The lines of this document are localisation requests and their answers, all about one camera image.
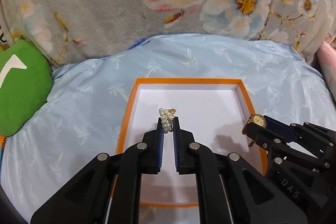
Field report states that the gold wristwatch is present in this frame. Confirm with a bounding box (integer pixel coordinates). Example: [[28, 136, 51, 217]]
[[241, 114, 268, 148]]

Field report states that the pearl bracelet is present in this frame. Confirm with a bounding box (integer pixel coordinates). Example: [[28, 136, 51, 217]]
[[158, 107, 178, 134]]

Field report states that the orange shallow box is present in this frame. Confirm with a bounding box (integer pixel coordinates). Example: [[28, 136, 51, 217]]
[[111, 77, 269, 209]]

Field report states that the light blue palm cloth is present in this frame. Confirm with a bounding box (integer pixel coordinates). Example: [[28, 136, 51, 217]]
[[1, 34, 335, 221]]

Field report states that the pink pillow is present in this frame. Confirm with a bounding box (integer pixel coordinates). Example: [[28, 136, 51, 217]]
[[316, 42, 336, 100]]

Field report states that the green plush pillow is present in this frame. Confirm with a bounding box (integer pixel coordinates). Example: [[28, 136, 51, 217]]
[[1, 39, 52, 136]]

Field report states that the colourful cartoon bedsheet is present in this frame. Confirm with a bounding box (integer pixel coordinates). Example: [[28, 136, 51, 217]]
[[0, 29, 9, 153]]

